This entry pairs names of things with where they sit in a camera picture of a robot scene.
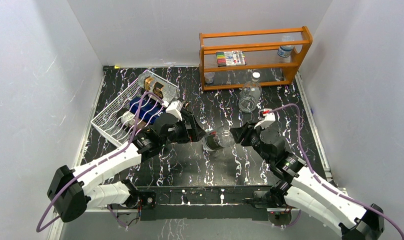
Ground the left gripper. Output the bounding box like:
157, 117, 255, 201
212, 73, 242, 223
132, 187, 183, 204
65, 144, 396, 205
160, 115, 206, 148

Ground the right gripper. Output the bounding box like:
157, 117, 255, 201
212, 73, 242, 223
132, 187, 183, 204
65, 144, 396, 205
229, 121, 272, 164

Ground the clear round white-capped bottle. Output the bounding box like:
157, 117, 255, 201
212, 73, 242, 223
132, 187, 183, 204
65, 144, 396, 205
202, 125, 235, 152

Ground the blue square bottle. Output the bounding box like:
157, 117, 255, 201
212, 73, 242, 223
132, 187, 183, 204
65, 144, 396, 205
129, 96, 165, 119

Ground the dark green wine bottle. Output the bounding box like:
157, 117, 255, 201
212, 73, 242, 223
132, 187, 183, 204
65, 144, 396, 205
116, 110, 157, 131

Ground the grey bottle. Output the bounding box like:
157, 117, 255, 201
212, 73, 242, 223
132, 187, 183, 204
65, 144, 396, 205
138, 70, 179, 103

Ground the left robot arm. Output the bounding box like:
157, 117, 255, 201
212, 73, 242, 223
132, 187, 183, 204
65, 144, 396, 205
47, 109, 206, 223

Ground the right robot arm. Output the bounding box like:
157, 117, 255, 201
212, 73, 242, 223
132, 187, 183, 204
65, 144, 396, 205
230, 123, 385, 240

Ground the small glass jar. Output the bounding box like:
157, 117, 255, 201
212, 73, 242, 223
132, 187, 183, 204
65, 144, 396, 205
204, 72, 215, 86

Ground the orange wooden shelf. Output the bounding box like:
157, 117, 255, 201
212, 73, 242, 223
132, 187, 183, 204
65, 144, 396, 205
199, 26, 313, 92

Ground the marker pen set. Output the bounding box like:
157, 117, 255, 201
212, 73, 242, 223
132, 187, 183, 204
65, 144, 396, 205
215, 50, 246, 67

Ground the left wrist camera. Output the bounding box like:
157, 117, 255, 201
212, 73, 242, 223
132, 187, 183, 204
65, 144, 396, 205
165, 100, 183, 121

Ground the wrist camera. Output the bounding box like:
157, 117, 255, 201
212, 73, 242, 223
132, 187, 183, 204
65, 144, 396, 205
254, 108, 276, 130
165, 100, 183, 121

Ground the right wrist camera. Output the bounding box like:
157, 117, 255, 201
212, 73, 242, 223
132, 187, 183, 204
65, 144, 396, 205
254, 108, 276, 130

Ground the white wire wine rack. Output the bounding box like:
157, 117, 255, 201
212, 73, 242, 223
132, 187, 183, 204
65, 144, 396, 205
91, 69, 180, 147

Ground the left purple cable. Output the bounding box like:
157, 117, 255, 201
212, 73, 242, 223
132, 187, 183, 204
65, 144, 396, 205
35, 91, 168, 233

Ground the purple cable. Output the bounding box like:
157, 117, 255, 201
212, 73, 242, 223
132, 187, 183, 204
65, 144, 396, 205
259, 103, 404, 240
35, 91, 168, 233

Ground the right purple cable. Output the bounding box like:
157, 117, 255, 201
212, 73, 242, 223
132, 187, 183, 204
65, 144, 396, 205
259, 103, 404, 240

